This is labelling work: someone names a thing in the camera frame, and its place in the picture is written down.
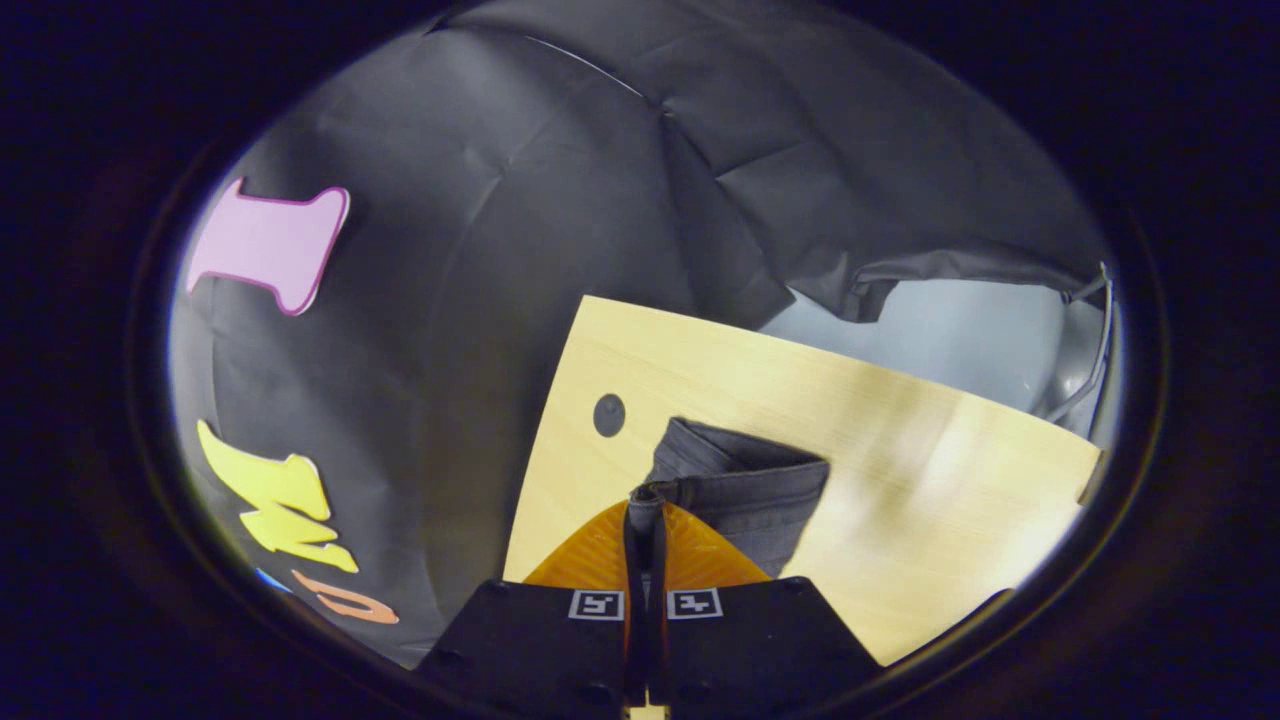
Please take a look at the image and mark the black jeans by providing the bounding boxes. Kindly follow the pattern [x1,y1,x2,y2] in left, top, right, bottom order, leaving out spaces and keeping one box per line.
[630,417,833,581]

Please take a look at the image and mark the black backdrop cloth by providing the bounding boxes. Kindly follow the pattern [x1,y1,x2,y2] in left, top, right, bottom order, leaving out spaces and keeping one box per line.
[168,0,1111,669]

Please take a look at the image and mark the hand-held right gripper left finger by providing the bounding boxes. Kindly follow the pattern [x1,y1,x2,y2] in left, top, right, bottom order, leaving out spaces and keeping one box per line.
[415,500,646,706]

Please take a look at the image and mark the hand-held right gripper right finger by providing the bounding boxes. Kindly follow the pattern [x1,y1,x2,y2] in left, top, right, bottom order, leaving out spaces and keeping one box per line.
[645,500,886,706]

